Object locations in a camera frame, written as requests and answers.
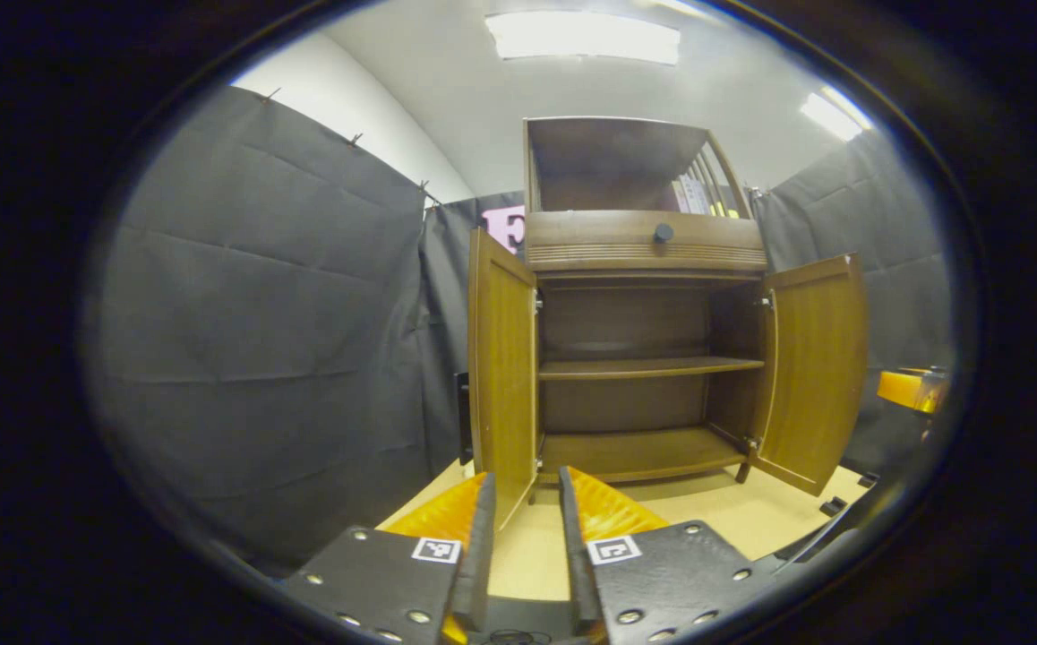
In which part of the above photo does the small ceiling light panel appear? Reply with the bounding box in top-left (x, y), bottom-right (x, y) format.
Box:
top-left (799, 85), bottom-right (873, 142)

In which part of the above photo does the wooden cabinet drawer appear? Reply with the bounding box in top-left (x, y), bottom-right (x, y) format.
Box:
top-left (526, 211), bottom-right (767, 272)

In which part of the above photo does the wooden inner cabinet shelf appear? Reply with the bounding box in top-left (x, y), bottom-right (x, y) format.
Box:
top-left (538, 357), bottom-right (766, 382)

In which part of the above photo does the wooden cabinet door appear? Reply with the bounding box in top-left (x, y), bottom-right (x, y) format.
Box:
top-left (747, 253), bottom-right (869, 498)
top-left (456, 227), bottom-right (542, 531)

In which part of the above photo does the wooden double-door shoe cabinet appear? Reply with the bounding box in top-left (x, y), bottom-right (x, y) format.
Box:
top-left (523, 116), bottom-right (770, 485)

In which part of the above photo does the large ceiling light panel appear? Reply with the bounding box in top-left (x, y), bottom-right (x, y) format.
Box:
top-left (485, 11), bottom-right (682, 65)

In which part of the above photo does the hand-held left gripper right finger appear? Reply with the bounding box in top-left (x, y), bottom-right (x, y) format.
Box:
top-left (559, 466), bottom-right (757, 645)

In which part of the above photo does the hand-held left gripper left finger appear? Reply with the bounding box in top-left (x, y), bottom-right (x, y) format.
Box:
top-left (284, 472), bottom-right (497, 645)

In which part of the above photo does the black backdrop cloth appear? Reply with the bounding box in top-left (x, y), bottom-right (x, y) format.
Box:
top-left (84, 85), bottom-right (958, 574)

